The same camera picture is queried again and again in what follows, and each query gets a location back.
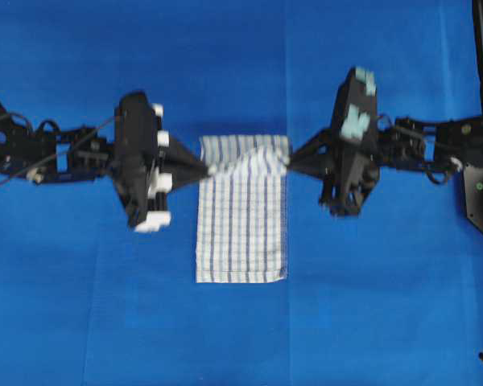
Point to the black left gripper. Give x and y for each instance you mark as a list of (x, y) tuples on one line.
[(142, 188)]

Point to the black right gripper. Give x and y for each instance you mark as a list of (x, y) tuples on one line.
[(352, 143)]

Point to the blue white striped towel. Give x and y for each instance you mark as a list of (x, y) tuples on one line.
[(242, 211)]

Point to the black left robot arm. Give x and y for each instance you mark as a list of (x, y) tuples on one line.
[(49, 155)]

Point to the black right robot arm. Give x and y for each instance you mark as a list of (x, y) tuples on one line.
[(438, 150)]

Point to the blue table cloth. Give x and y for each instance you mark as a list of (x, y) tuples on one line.
[(392, 297)]

